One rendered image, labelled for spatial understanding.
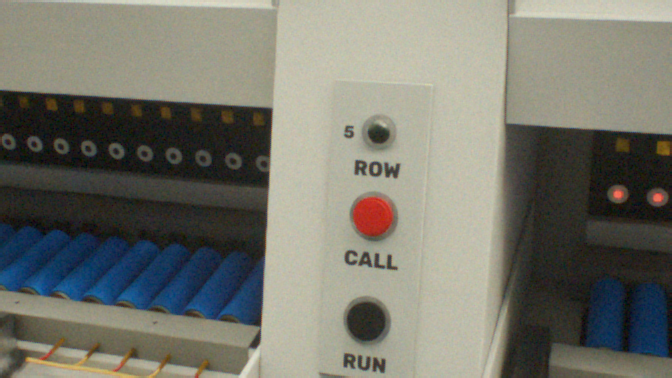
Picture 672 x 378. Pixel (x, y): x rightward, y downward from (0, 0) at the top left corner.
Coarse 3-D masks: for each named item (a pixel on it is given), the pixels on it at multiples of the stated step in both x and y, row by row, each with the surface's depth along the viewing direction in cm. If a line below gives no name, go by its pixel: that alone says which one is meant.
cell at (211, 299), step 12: (240, 252) 53; (228, 264) 52; (240, 264) 52; (252, 264) 53; (216, 276) 51; (228, 276) 51; (240, 276) 52; (204, 288) 50; (216, 288) 50; (228, 288) 50; (192, 300) 49; (204, 300) 49; (216, 300) 49; (228, 300) 50; (192, 312) 48; (204, 312) 48; (216, 312) 49
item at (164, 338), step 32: (32, 320) 48; (64, 320) 47; (96, 320) 47; (128, 320) 46; (160, 320) 46; (192, 320) 46; (128, 352) 46; (160, 352) 46; (192, 352) 45; (224, 352) 44
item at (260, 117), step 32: (0, 96) 59; (32, 96) 59; (64, 96) 58; (96, 96) 57; (0, 128) 61; (32, 128) 60; (64, 128) 59; (96, 128) 59; (128, 128) 58; (160, 128) 57; (192, 128) 56; (224, 128) 56; (256, 128) 55; (32, 160) 61; (64, 160) 60; (96, 160) 60; (128, 160) 59; (160, 160) 58; (192, 160) 57; (224, 160) 57
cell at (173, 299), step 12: (204, 252) 53; (216, 252) 54; (192, 264) 52; (204, 264) 52; (216, 264) 53; (180, 276) 51; (192, 276) 51; (204, 276) 52; (168, 288) 50; (180, 288) 50; (192, 288) 51; (156, 300) 49; (168, 300) 49; (180, 300) 49; (168, 312) 49; (180, 312) 49
